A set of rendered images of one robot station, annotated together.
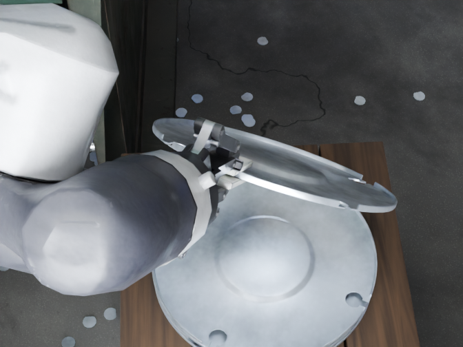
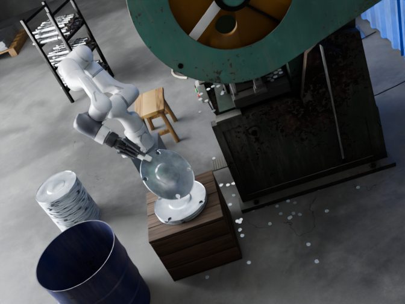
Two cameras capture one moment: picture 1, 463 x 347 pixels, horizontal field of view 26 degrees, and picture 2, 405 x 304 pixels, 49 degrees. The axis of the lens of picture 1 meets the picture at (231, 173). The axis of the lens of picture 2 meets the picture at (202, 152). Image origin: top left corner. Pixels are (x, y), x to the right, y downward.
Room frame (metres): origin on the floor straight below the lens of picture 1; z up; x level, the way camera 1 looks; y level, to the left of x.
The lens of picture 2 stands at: (1.18, -1.78, 1.91)
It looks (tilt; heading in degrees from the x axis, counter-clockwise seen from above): 36 degrees down; 100
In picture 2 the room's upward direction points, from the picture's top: 24 degrees counter-clockwise
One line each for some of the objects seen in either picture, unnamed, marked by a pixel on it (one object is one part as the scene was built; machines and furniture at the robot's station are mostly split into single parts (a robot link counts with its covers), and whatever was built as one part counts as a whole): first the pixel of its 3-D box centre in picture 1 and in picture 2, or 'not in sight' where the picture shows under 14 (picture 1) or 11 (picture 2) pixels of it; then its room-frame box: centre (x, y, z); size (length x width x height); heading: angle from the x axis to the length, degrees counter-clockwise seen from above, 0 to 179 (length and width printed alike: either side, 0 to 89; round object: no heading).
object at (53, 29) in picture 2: not in sight; (70, 50); (-0.40, 2.52, 0.47); 0.46 x 0.43 x 0.95; 161
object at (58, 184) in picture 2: not in sight; (56, 186); (-0.21, 0.48, 0.35); 0.29 x 0.29 x 0.01
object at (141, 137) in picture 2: not in sight; (133, 138); (0.42, 0.47, 0.52); 0.22 x 0.19 x 0.14; 0
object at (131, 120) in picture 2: not in sight; (122, 114); (0.44, 0.44, 0.71); 0.18 x 0.11 x 0.25; 48
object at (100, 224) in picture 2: not in sight; (97, 281); (0.14, -0.30, 0.24); 0.42 x 0.42 x 0.48
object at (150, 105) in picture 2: not in sight; (156, 119); (0.42, 1.20, 0.16); 0.34 x 0.24 x 0.34; 92
